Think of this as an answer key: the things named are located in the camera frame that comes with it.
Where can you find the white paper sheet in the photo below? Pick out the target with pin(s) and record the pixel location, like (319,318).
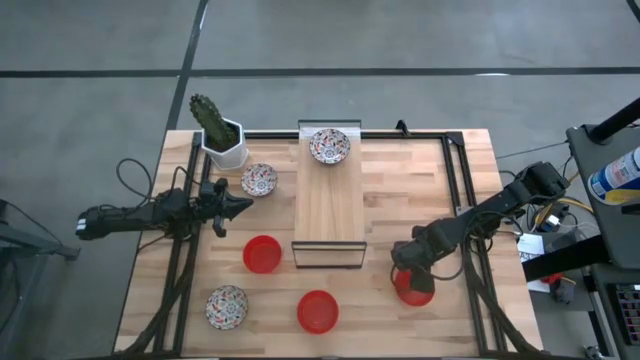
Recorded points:
(531,250)

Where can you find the grey equipment cart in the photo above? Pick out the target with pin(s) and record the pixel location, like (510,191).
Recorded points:
(610,225)

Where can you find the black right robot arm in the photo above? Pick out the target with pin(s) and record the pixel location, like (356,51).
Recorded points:
(500,202)

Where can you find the grey metal stand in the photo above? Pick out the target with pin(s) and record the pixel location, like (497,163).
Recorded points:
(25,245)

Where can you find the white hexagonal plant pot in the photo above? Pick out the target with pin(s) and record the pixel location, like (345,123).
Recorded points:
(231,155)

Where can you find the black pole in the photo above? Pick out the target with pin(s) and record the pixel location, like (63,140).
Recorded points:
(615,122)

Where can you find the white blue spray can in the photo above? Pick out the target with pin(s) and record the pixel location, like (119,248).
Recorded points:
(617,177)

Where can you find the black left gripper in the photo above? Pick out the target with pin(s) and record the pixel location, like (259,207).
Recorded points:
(220,205)

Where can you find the wooden riser shelf black legs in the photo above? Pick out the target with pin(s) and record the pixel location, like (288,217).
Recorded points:
(329,200)

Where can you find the black clamp on frame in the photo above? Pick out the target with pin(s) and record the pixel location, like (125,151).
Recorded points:
(402,128)

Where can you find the red plastic mini bowl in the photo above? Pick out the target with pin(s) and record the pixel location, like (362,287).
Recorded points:
(402,295)
(317,311)
(262,254)

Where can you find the patterned ceramic mini bowl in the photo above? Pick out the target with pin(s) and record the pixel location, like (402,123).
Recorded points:
(329,146)
(226,307)
(258,179)

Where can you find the small red object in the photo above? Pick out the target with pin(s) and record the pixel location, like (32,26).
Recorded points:
(552,278)

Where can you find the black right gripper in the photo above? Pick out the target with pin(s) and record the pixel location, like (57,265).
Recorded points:
(412,255)

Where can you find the green cactus plant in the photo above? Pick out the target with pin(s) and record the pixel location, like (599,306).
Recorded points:
(212,120)

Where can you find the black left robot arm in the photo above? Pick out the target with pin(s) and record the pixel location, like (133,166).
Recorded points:
(145,215)

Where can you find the dark keypad device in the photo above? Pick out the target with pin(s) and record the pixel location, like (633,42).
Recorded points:
(629,305)

